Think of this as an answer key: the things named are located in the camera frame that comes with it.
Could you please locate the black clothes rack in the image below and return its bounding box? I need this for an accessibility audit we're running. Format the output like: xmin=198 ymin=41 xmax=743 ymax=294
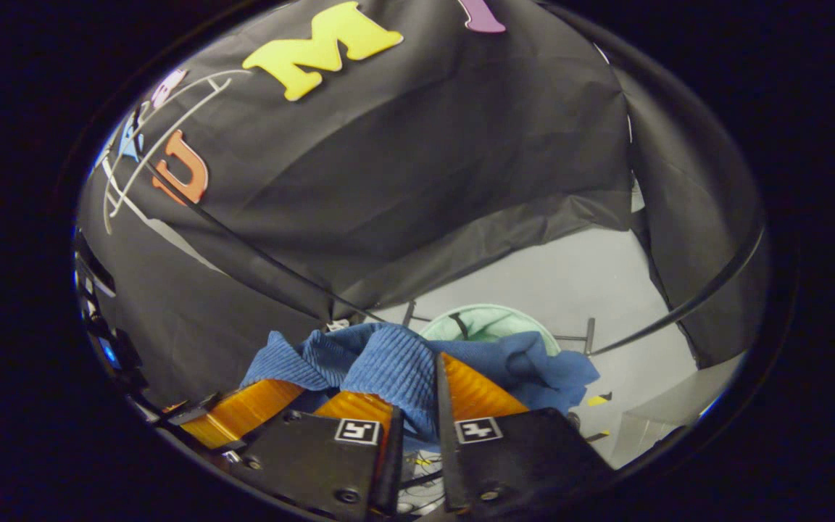
xmin=144 ymin=161 xmax=766 ymax=357

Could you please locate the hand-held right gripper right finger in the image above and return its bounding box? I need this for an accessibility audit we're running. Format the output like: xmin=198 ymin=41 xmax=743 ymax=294
xmin=434 ymin=352 xmax=615 ymax=514

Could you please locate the white clothes hanger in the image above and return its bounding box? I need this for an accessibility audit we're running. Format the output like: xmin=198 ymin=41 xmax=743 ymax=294
xmin=128 ymin=67 xmax=253 ymax=157
xmin=102 ymin=76 xmax=233 ymax=234

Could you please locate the blue corduroy jacket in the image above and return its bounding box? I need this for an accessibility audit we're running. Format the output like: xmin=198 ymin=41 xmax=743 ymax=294
xmin=240 ymin=323 xmax=601 ymax=444

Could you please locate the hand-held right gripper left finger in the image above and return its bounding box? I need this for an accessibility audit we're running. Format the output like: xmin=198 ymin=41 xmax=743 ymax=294
xmin=231 ymin=390 xmax=407 ymax=521

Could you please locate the black backdrop cloth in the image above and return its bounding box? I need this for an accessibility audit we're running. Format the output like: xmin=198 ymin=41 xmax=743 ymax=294
xmin=77 ymin=0 xmax=770 ymax=407

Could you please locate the green laundry hamper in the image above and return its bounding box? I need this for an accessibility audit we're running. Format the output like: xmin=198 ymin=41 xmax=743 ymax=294
xmin=417 ymin=303 xmax=562 ymax=357

